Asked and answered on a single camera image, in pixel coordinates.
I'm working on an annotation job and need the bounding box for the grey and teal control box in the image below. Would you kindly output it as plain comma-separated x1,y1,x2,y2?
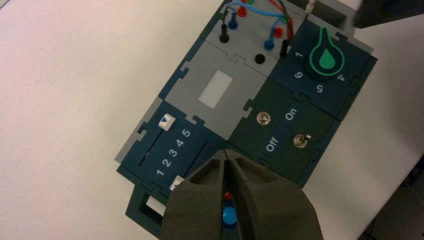
114,0,379,240

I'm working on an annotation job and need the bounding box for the metal toggle switch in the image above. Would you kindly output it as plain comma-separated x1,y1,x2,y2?
257,111,272,126
292,133,312,149

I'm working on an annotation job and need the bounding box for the dark knob with green pointer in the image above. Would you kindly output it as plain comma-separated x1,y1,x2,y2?
304,27,346,82

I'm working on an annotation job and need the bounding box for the white jumper cable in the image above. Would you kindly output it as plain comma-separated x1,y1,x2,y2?
305,0,318,21

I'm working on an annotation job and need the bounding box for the blue jumper cable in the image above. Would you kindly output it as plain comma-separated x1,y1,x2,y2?
226,0,287,51

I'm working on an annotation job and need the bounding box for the white slider cap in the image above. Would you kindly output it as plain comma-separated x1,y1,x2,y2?
158,113,176,130
169,175,186,192

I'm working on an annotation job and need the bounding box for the white rectangular display window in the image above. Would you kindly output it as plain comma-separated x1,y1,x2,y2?
197,69,235,110

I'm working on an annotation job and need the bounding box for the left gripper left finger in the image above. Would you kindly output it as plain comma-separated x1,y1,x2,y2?
160,149,228,240

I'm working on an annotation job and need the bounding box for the black jumper cable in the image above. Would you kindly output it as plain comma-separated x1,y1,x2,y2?
219,0,296,60

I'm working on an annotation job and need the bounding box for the blue round push button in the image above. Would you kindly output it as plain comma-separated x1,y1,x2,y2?
221,205,238,229

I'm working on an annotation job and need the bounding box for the red jumper cable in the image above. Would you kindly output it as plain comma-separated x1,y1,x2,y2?
237,0,296,39

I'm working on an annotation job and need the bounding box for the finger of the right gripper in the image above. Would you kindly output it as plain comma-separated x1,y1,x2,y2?
352,0,424,29

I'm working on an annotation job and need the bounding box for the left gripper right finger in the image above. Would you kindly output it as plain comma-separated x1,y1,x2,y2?
226,149,324,240

